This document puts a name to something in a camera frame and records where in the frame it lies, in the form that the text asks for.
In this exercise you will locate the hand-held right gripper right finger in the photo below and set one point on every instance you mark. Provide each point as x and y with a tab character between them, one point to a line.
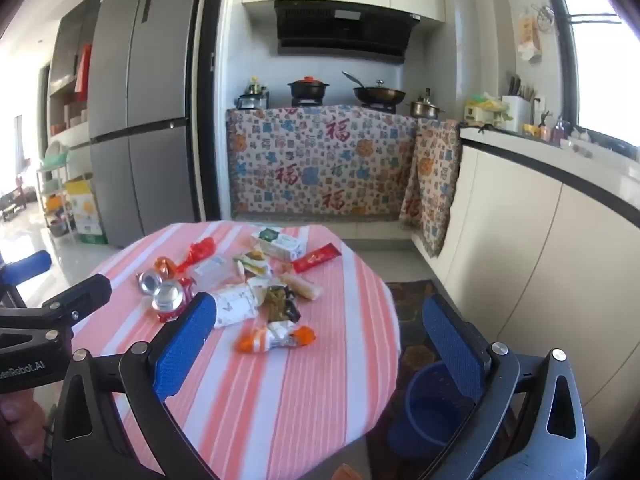
455	345

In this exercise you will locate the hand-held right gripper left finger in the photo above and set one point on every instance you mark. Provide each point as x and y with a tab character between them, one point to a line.
185	345

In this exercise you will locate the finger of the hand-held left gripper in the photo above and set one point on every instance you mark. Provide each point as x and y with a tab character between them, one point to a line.
85	295
30	265

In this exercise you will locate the large white wrapper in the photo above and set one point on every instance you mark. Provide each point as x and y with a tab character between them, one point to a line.
235	306

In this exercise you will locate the blue plastic mesh basket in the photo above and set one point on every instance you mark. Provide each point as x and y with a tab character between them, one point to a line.
430	410

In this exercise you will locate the orange foil wrapper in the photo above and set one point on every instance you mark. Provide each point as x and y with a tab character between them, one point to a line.
167	265

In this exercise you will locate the orange white wrapper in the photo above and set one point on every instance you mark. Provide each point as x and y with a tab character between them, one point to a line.
275	338

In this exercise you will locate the red plastic wrapper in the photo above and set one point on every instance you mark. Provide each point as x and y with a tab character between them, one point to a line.
200	252

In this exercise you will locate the dark green wrapper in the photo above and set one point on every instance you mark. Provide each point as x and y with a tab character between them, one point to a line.
280	305

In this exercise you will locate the long beige snack wrapper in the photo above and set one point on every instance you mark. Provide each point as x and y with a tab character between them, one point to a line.
300	286

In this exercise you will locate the green white drink carton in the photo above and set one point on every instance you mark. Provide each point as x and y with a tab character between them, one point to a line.
277	243

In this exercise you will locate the red sachet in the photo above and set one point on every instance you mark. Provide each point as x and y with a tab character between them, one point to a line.
316	259

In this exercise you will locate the person's left hand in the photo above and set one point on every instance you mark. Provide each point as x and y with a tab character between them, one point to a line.
22	417

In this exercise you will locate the hexagon patterned rug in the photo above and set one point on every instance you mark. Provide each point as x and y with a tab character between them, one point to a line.
410	310

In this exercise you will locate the yellow white cardboard box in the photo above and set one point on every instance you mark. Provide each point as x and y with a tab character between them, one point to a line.
86	210

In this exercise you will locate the green plastic rack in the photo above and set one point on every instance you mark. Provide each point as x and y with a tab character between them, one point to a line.
52	185

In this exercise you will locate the pink white striped tablecloth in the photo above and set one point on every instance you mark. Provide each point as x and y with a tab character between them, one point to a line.
300	390

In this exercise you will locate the white lower cabinets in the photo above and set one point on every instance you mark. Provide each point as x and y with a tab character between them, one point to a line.
525	240

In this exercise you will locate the small patterned cloth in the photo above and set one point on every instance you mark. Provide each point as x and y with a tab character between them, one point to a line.
432	185

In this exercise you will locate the open shelf cabinet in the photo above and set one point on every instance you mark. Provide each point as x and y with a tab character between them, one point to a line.
67	85

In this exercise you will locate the grey multi-door fridge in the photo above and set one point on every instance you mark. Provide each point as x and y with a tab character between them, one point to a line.
145	110

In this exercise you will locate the red paper bag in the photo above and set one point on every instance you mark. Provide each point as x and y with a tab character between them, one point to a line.
83	70

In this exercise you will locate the white countertop black edge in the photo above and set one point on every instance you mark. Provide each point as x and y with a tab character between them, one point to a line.
550	157

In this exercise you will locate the large patterned cloth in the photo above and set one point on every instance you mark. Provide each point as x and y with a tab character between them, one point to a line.
320	165

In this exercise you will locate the pink bottle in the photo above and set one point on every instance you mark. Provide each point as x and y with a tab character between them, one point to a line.
545	132

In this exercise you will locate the purple bottle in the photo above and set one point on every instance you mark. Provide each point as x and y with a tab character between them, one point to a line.
559	131

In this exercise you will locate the yellow green bag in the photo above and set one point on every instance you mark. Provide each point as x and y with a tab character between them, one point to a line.
482	107

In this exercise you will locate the steel pot with lid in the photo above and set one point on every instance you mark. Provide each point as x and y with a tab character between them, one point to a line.
425	107

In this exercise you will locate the white knife holder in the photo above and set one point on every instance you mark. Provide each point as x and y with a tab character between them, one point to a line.
517	112

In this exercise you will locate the dark wok with lid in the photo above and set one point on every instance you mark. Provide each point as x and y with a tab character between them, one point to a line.
380	94

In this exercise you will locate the black clay pot red lid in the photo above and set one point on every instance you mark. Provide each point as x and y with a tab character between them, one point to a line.
308	89

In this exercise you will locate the hanging printed bag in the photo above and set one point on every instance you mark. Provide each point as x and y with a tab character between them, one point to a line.
529	35

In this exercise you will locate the window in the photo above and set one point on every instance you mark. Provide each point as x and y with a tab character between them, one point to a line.
600	60

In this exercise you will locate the black range hood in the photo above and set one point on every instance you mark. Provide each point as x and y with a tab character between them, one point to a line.
345	30

